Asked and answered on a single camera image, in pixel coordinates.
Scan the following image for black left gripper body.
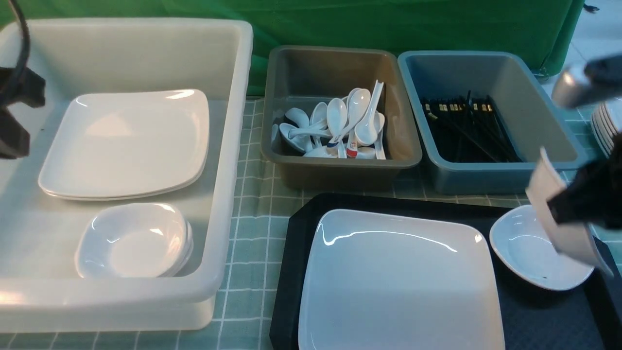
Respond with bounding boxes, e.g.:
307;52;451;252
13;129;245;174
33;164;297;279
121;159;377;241
0;67;45;159

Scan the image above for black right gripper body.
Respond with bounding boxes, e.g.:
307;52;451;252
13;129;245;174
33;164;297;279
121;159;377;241
547;137;622;230

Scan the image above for white small bowl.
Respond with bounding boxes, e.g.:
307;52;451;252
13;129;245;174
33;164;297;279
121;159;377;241
489;205;594;292
525;148;614;278

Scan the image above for large white square plate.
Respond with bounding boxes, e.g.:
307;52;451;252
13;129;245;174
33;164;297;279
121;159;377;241
298;209;506;350

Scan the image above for white ceramic soup spoon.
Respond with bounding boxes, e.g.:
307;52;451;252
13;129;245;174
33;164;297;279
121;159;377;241
355;80;384;146

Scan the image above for stack of cream plates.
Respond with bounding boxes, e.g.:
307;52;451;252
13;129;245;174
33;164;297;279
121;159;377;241
591;97;622;157

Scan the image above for stacked white square plates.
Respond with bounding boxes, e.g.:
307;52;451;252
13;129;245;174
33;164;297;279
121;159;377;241
38;89;210;201

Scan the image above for blue-grey plastic chopstick bin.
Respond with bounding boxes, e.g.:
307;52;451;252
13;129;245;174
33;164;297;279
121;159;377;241
398;51;588;195

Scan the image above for pile of black chopsticks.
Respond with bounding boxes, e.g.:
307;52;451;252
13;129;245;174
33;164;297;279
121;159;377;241
419;91;523;163

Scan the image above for large white plastic tub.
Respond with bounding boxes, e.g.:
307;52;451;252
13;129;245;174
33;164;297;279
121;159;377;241
1;18;253;333

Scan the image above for green fabric backdrop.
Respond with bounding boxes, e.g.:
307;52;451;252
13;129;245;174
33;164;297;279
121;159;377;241
18;0;584;96

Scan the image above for stacked white small bowls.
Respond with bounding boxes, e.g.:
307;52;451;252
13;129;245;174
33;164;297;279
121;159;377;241
74;202;194;279

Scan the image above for pile of white spoons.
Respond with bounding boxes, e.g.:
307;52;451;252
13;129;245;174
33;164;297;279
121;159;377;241
270;88;387;161

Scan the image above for grey-brown plastic spoon bin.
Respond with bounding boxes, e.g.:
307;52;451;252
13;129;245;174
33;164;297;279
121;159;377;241
260;46;423;192

